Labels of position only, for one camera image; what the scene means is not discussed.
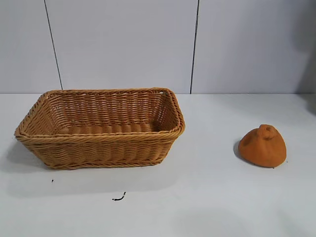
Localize rectangular brown wicker basket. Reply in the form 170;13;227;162
13;86;186;170

